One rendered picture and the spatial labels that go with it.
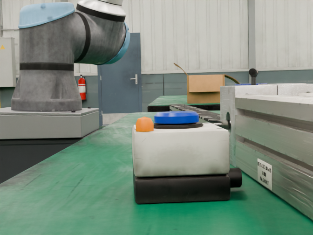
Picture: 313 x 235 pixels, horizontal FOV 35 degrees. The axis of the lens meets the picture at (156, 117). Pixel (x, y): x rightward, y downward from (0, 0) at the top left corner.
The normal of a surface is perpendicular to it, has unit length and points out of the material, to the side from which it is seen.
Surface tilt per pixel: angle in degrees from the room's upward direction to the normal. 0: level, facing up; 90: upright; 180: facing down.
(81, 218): 0
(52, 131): 90
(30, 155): 90
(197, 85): 68
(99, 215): 0
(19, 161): 90
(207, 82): 63
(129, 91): 90
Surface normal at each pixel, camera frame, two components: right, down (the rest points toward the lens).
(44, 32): 0.16, 0.07
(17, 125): -0.05, 0.07
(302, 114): -1.00, 0.03
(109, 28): 0.47, 0.38
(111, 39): 0.66, 0.37
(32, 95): -0.19, -0.25
